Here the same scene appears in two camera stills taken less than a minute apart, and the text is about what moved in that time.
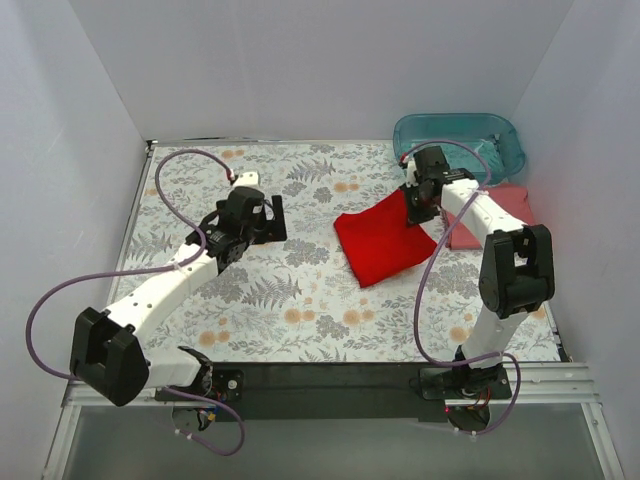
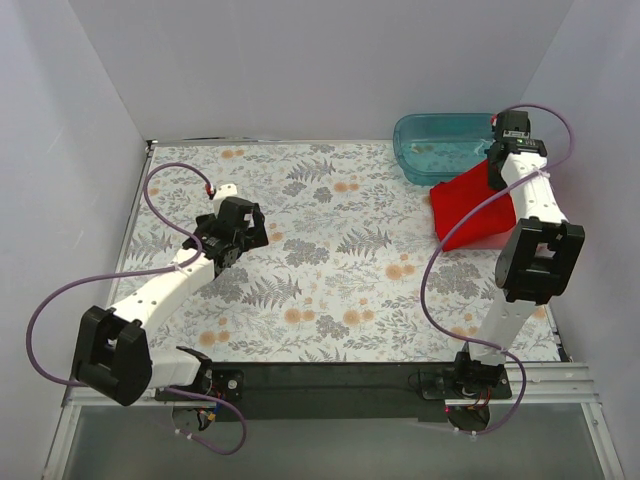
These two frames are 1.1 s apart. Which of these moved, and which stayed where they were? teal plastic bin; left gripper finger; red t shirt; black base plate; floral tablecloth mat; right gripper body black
Moved: right gripper body black; red t shirt; left gripper finger
Stayed: teal plastic bin; black base plate; floral tablecloth mat
